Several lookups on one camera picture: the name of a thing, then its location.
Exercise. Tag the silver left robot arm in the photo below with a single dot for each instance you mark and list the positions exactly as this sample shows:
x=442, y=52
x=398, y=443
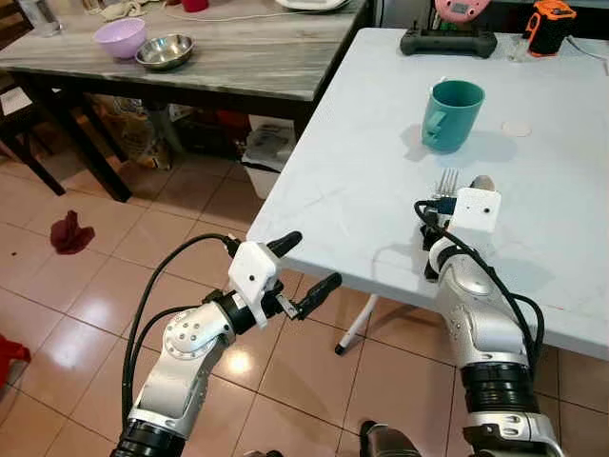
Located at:
x=186, y=347

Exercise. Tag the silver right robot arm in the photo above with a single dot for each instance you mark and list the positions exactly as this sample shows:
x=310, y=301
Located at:
x=481, y=319

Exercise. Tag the silver metal fork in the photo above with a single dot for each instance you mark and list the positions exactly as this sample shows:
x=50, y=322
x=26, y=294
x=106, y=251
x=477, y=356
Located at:
x=446, y=181

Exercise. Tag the metal spoon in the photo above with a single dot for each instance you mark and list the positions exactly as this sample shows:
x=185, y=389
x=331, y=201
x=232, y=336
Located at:
x=483, y=182

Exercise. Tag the white folding table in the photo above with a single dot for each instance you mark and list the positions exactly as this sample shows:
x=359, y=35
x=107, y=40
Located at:
x=362, y=162

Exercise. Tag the white plastic bin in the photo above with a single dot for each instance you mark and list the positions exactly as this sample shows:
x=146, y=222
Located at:
x=268, y=157

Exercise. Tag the teal plastic mug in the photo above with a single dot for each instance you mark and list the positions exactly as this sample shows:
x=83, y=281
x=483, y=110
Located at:
x=452, y=114

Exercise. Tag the black handheld controller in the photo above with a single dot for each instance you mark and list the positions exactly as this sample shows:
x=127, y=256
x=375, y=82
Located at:
x=447, y=44

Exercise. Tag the small clear glass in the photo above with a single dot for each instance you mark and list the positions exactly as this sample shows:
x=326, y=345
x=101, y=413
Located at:
x=518, y=49

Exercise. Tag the grey marble dining table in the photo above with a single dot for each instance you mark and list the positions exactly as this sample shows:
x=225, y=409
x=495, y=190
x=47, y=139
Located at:
x=238, y=67

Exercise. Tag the patterned plastic bag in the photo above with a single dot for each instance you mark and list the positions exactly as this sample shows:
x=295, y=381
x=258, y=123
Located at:
x=133, y=133

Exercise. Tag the pink round device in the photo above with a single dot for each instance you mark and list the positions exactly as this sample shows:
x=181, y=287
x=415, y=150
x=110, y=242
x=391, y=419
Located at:
x=461, y=9

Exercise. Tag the dark red cloth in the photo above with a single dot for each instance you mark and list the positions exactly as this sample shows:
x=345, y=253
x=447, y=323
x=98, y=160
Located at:
x=71, y=233

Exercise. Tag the orange and black device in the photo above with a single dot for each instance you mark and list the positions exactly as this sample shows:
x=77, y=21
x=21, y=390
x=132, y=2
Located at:
x=549, y=29

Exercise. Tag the stainless steel bowl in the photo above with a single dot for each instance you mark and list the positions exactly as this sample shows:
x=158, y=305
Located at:
x=165, y=52

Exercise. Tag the white plate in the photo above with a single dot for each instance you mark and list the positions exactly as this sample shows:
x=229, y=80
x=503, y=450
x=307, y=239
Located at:
x=312, y=4

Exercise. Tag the red cup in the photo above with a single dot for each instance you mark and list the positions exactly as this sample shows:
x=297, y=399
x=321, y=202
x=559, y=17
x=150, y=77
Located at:
x=195, y=5

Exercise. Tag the purple plastic bowl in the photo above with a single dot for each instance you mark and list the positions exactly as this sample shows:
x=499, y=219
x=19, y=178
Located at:
x=119, y=38

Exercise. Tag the red plastic object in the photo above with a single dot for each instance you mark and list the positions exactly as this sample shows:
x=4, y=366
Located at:
x=11, y=357

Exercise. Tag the dark wooden chair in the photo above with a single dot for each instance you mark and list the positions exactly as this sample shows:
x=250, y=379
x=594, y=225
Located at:
x=29, y=133

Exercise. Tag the clear drinking glass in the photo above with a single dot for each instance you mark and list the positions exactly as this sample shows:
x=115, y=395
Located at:
x=40, y=17

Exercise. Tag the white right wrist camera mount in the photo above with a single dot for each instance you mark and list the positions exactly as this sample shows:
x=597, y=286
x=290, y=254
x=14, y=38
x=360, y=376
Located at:
x=476, y=209

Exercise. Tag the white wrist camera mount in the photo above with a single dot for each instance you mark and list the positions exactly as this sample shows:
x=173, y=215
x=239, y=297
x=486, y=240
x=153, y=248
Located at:
x=476, y=209
x=251, y=271

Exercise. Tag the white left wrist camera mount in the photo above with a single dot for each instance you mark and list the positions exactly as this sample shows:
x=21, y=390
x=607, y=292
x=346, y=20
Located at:
x=251, y=271

